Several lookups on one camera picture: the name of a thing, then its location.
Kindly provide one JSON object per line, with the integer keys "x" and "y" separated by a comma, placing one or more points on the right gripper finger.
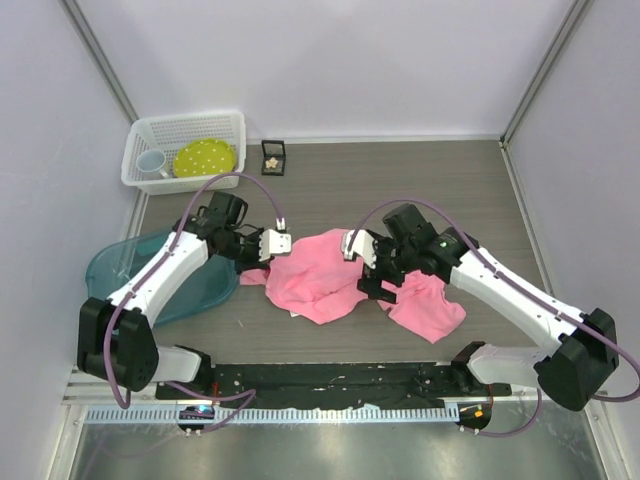
{"x": 370, "y": 286}
{"x": 384, "y": 295}

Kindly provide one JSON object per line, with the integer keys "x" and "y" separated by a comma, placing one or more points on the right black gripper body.
{"x": 393, "y": 260}

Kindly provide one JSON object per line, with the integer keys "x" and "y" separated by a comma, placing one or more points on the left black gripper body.
{"x": 245, "y": 249}

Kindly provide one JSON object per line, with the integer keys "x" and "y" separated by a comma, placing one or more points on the pink t-shirt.
{"x": 315, "y": 282}

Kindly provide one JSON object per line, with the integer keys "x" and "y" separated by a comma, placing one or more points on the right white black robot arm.
{"x": 573, "y": 353}

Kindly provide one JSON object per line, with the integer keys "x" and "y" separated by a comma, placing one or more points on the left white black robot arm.
{"x": 115, "y": 339}

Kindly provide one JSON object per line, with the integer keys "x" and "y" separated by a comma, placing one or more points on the cream flower brooch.
{"x": 272, "y": 163}

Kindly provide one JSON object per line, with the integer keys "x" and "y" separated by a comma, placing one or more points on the black brooch box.
{"x": 277, "y": 149}

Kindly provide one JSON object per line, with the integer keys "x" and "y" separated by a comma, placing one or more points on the teal transparent plastic bin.
{"x": 208, "y": 287}

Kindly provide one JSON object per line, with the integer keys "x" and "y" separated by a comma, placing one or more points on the yellow-green dotted plate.
{"x": 204, "y": 157}

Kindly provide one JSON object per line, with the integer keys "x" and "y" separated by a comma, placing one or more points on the light blue mug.
{"x": 152, "y": 165}

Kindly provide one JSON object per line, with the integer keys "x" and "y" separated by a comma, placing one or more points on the white plastic basket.
{"x": 170, "y": 134}

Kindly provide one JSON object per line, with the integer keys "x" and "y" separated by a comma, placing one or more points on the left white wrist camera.
{"x": 273, "y": 243}

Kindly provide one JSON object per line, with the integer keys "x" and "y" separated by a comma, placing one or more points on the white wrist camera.
{"x": 273, "y": 243}
{"x": 359, "y": 244}

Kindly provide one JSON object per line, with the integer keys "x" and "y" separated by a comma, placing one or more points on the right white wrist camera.
{"x": 359, "y": 244}

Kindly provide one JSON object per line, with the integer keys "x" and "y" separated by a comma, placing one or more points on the white slotted cable duct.
{"x": 196, "y": 414}

